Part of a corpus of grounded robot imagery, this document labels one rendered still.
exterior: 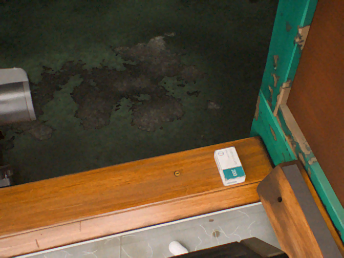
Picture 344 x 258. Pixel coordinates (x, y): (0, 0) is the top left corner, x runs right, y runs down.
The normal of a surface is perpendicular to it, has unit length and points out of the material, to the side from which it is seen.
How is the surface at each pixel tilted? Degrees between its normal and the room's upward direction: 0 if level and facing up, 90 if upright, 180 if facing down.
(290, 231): 67
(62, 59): 0
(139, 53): 0
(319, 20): 90
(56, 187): 0
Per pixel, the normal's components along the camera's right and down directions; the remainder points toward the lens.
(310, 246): -0.91, -0.06
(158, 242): -0.02, -0.61
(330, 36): -0.97, 0.19
